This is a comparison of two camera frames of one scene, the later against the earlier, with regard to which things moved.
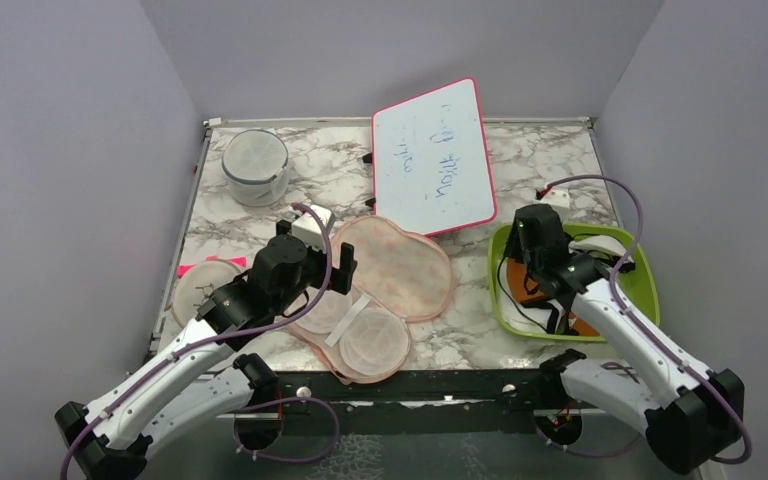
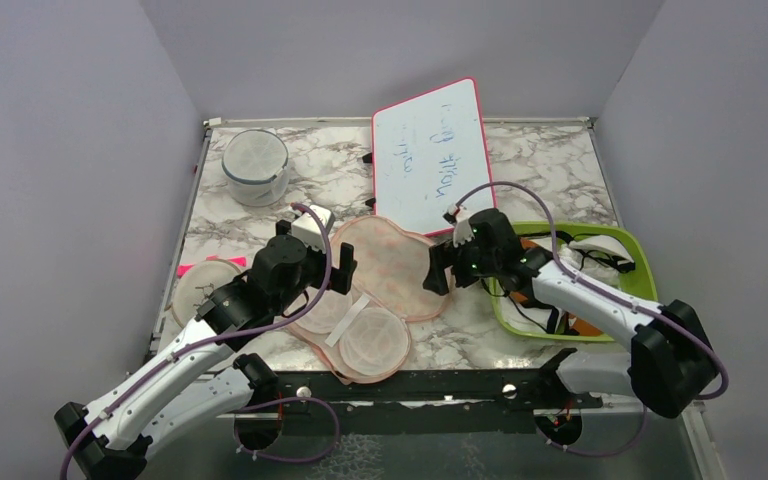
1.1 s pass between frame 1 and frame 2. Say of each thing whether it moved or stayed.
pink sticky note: stayed
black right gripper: moved
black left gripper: stayed
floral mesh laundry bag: stayed
